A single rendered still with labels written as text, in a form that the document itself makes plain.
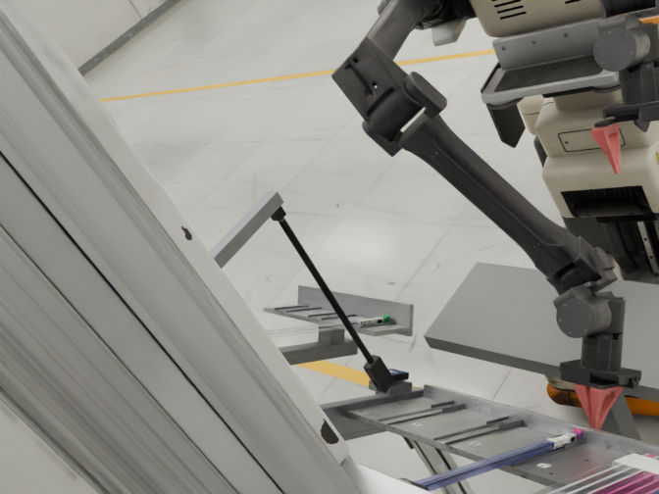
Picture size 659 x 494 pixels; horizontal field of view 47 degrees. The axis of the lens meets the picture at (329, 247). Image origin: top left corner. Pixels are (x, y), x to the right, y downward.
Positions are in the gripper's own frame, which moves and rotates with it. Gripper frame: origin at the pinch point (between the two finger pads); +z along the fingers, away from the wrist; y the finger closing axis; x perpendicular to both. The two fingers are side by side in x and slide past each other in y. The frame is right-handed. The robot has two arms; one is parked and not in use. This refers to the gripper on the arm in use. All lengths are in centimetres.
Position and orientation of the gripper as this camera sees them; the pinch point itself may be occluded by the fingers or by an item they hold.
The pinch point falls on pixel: (595, 426)
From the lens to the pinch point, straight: 125.3
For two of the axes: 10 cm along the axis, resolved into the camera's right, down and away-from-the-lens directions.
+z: -0.6, 10.0, 0.5
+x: 7.3, 0.1, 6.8
